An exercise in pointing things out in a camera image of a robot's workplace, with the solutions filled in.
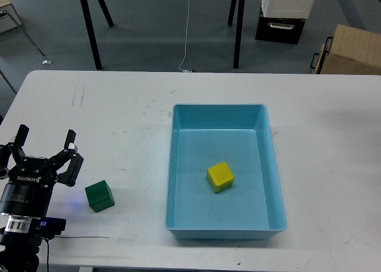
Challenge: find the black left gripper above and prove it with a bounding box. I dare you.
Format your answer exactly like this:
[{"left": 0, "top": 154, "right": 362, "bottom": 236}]
[{"left": 1, "top": 124, "right": 84, "bottom": 218}]

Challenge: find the green wooden block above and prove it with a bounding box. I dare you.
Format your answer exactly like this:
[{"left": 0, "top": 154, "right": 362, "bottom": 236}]
[{"left": 85, "top": 180, "right": 115, "bottom": 213}]

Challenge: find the yellow wooden block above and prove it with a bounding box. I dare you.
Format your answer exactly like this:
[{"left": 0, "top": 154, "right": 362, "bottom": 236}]
[{"left": 207, "top": 161, "right": 235, "bottom": 193}]

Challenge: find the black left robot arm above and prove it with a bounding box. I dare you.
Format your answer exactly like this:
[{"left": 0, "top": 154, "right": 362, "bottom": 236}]
[{"left": 1, "top": 124, "right": 83, "bottom": 271}]

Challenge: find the light blue plastic box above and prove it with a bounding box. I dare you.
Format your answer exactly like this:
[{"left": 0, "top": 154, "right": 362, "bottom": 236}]
[{"left": 165, "top": 104, "right": 287, "bottom": 240}]

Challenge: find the black storage box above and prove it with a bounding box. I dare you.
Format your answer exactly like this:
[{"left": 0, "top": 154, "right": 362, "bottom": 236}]
[{"left": 255, "top": 10, "right": 306, "bottom": 45}]

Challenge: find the cardboard box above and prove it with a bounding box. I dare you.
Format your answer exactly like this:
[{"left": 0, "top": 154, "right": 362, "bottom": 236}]
[{"left": 321, "top": 24, "right": 380, "bottom": 76}]

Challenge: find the wooden drawer cabinet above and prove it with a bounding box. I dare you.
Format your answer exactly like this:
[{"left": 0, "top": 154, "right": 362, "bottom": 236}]
[{"left": 1, "top": 0, "right": 23, "bottom": 33}]

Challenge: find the black table leg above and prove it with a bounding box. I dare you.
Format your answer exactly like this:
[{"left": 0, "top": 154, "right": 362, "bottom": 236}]
[
  {"left": 80, "top": 0, "right": 102, "bottom": 70},
  {"left": 233, "top": 0, "right": 245, "bottom": 68},
  {"left": 227, "top": 0, "right": 237, "bottom": 26},
  {"left": 98, "top": 0, "right": 114, "bottom": 27}
]

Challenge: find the white storage crate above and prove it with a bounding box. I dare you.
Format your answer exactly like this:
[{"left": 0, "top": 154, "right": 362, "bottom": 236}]
[{"left": 261, "top": 0, "right": 315, "bottom": 19}]

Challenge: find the thin black wire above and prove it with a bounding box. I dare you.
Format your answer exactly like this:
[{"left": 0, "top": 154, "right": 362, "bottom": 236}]
[{"left": 56, "top": 236, "right": 110, "bottom": 240}]

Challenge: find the white cable on floor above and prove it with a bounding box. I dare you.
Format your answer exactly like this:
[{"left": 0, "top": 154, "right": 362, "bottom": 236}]
[{"left": 177, "top": 0, "right": 195, "bottom": 74}]

